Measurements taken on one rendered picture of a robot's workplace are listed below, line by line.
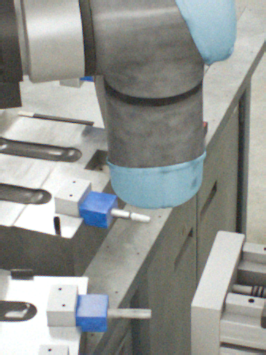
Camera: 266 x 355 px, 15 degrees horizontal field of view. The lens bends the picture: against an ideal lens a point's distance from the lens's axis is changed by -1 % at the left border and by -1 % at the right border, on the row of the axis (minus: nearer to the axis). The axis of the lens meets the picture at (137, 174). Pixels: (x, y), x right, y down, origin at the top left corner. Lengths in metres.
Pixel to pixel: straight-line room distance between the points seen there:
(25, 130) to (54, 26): 0.94
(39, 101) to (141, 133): 1.11
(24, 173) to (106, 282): 0.21
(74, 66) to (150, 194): 0.13
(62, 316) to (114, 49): 0.65
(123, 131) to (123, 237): 0.78
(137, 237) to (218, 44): 0.84
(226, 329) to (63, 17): 0.55
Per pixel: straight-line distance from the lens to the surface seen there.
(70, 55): 0.73
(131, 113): 0.77
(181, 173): 0.80
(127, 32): 0.72
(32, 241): 1.45
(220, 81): 1.91
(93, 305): 1.35
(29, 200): 1.50
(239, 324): 1.16
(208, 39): 0.74
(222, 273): 1.20
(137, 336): 1.77
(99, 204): 1.45
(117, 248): 1.53
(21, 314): 1.37
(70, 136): 1.62
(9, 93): 0.75
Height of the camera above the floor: 1.79
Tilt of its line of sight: 36 degrees down
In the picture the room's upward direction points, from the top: 2 degrees counter-clockwise
